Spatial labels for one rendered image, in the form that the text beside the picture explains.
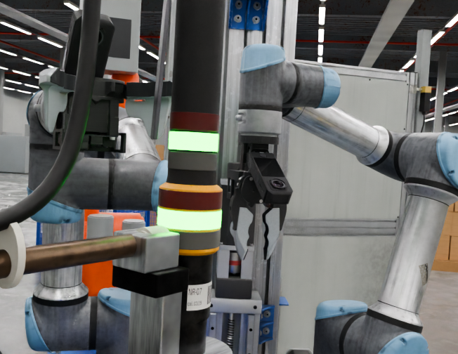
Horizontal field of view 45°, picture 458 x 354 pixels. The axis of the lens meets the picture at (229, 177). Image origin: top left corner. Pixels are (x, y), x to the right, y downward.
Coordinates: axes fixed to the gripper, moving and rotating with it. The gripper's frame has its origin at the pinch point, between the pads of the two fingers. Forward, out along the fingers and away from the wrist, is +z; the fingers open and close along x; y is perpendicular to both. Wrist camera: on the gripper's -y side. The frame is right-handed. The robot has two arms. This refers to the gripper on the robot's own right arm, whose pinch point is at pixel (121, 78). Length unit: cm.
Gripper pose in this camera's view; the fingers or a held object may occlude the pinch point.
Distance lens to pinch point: 53.8
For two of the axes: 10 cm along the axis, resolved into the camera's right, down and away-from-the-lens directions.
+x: -8.8, -0.3, -4.7
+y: -0.5, 10.0, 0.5
